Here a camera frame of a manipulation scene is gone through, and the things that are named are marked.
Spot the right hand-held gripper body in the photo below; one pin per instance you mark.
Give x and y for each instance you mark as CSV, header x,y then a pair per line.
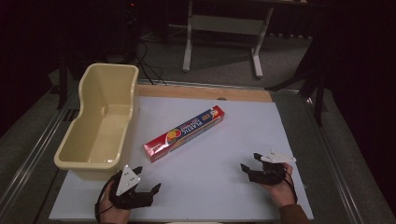
x,y
272,172

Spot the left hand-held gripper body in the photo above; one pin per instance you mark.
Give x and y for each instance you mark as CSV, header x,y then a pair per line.
x,y
127,182

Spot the cream plastic bin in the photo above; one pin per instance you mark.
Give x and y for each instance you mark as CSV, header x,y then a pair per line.
x,y
102,124

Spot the red blue plastic wrap box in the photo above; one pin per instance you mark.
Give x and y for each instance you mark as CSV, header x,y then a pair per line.
x,y
183,133

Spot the person's right hand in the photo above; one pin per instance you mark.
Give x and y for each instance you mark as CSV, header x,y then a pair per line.
x,y
285,191

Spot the person's left hand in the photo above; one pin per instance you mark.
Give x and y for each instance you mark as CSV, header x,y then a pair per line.
x,y
113,214

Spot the white table mat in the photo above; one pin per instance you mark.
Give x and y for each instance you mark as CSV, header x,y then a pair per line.
x,y
218,174

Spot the black tripod stand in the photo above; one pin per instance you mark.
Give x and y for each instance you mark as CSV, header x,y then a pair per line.
x,y
316,84

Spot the dark device with red light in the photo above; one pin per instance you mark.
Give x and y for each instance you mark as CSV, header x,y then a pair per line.
x,y
131,28

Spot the silver metal rail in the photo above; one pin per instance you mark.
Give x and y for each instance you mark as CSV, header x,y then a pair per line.
x,y
339,174
31,158

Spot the white metal table frame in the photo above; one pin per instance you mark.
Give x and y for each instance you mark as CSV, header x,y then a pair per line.
x,y
227,24

